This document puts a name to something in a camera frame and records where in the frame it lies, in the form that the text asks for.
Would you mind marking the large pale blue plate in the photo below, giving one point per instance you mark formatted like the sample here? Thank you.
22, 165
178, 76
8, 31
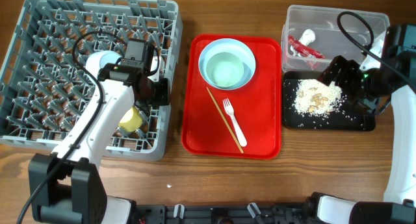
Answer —
229, 45

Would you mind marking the black plastic waste tray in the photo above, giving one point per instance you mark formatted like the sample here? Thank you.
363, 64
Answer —
344, 118

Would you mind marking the wooden chopstick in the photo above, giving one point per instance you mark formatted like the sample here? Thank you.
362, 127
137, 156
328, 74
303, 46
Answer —
225, 121

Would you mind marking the mint green bowl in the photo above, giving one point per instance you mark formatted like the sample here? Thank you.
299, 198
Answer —
224, 69

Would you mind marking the red plastic serving tray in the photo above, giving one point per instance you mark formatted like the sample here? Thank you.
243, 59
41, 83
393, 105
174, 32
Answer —
257, 105

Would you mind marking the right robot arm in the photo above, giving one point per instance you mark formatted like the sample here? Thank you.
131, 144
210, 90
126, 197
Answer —
396, 78

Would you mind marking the white plastic fork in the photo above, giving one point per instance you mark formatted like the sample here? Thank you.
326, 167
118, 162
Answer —
238, 131

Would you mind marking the yellow plastic cup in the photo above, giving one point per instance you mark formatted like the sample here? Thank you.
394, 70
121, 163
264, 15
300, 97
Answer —
131, 121

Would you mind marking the pale blue small bowl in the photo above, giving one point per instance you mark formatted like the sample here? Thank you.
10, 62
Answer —
99, 59

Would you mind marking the clear plastic waste bin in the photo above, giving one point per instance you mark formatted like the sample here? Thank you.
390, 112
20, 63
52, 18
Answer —
329, 40

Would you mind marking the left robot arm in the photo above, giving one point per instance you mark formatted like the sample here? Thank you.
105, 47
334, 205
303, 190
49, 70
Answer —
65, 186

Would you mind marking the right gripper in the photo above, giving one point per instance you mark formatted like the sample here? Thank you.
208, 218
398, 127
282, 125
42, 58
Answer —
349, 68

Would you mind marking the red snack wrapper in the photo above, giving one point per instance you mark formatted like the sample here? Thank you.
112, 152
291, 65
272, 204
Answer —
302, 50

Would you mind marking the rice and nut scraps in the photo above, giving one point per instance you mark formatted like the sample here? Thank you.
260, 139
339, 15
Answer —
314, 97

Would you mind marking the white paper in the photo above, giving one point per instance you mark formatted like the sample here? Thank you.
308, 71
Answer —
307, 37

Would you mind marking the grey plastic dishwasher rack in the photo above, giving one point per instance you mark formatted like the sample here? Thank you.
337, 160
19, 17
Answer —
43, 90

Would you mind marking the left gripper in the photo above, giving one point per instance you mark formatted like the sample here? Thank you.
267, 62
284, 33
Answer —
164, 97

